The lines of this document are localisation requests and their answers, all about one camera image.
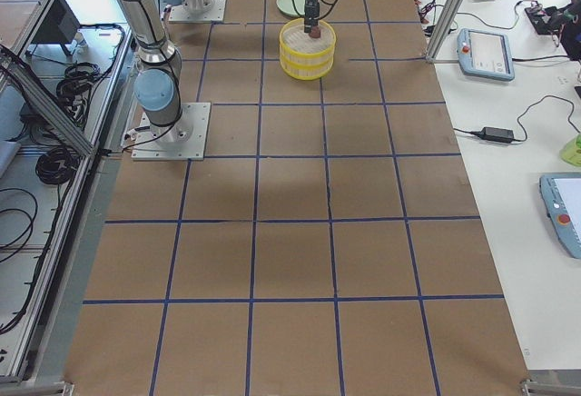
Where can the yellow steamer basket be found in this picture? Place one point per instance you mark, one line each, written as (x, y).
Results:
(305, 72)
(298, 47)

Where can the near teach pendant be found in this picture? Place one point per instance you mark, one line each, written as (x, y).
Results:
(560, 193)

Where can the black power adapter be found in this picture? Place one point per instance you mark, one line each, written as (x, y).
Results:
(494, 134)

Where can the aluminium frame post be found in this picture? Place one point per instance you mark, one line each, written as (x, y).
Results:
(441, 29)

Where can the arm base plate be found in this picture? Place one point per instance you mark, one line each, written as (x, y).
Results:
(185, 140)
(198, 12)

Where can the brown bun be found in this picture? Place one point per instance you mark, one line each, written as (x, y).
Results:
(314, 32)

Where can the green bottle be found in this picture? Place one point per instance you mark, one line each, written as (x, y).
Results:
(571, 151)

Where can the far teach pendant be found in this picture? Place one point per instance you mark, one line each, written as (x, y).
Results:
(485, 54)

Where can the teach pendant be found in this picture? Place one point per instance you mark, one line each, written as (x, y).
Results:
(485, 54)
(560, 193)

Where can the black circuit board box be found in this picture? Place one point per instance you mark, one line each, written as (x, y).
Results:
(546, 20)

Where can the mint green plate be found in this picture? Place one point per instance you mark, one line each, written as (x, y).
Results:
(292, 8)

